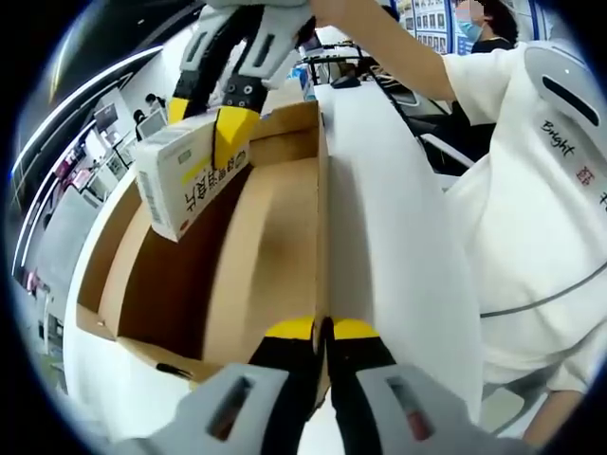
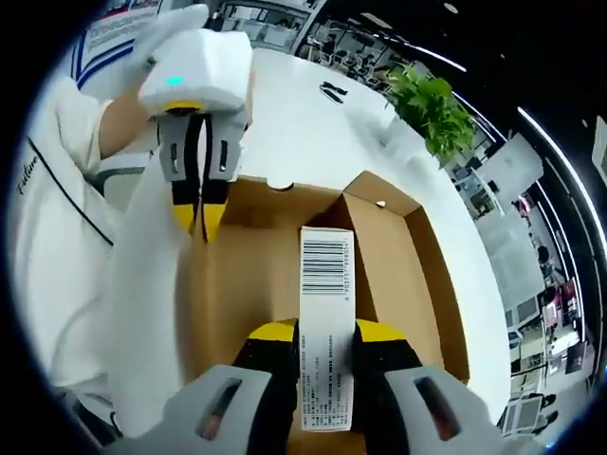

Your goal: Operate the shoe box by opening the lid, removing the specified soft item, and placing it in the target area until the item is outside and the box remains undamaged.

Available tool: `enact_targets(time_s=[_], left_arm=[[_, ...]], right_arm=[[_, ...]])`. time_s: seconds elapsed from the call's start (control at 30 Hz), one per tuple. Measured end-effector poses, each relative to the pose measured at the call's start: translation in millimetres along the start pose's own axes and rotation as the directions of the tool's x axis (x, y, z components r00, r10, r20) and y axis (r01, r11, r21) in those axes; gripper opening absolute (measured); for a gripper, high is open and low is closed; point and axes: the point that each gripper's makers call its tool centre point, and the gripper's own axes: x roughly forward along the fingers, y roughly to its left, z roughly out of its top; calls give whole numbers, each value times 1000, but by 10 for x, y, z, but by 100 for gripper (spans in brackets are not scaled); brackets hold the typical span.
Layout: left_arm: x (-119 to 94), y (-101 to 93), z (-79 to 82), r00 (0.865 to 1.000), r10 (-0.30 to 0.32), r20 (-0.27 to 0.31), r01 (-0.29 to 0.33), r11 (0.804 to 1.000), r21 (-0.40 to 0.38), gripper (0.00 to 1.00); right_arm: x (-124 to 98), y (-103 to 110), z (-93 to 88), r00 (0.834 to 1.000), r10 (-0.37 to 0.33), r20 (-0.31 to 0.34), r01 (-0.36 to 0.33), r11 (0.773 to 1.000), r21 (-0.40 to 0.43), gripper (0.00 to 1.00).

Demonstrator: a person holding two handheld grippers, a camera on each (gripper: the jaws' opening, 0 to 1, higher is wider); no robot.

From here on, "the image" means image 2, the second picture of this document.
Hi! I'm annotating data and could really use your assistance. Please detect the person's dark shorts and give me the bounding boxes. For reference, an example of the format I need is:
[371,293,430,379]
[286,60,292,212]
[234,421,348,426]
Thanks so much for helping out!
[65,391,122,449]

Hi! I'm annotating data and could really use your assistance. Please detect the grey office chair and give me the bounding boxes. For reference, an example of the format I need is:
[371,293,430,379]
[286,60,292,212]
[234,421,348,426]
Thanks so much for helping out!
[97,163,146,189]

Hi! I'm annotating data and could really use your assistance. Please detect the small dark object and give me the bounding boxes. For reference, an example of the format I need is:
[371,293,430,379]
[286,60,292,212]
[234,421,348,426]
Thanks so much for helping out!
[319,80,351,106]

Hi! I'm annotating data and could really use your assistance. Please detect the grey device cable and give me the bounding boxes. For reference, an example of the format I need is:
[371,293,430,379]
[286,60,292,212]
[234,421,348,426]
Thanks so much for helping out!
[27,136,116,247]

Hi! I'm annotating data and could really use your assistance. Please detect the person in white shirt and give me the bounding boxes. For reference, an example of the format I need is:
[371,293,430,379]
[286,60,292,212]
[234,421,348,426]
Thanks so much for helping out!
[11,75,160,402]

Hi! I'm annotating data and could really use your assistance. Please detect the white barcode carton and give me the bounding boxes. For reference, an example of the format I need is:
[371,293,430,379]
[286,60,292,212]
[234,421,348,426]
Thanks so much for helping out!
[298,227,358,433]

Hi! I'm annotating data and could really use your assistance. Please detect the brown cardboard shoe box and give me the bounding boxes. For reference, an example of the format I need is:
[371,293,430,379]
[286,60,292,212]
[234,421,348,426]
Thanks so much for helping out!
[187,169,471,455]

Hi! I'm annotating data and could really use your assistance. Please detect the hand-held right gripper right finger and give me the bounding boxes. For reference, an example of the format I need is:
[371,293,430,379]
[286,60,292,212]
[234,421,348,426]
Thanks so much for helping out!
[353,318,503,455]

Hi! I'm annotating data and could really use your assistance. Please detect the green plant in white pot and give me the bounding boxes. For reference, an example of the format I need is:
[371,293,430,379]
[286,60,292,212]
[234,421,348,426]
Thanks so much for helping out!
[384,63,477,168]

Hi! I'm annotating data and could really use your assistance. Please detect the blue white wall display board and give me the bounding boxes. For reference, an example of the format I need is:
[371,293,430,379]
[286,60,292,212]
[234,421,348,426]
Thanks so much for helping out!
[70,0,165,90]

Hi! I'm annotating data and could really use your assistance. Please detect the person's left hand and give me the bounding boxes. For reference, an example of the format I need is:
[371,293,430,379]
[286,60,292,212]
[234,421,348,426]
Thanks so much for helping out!
[245,69,261,128]

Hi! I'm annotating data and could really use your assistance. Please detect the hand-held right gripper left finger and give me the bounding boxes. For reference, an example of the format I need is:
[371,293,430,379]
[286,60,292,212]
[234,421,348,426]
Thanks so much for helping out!
[160,317,303,455]

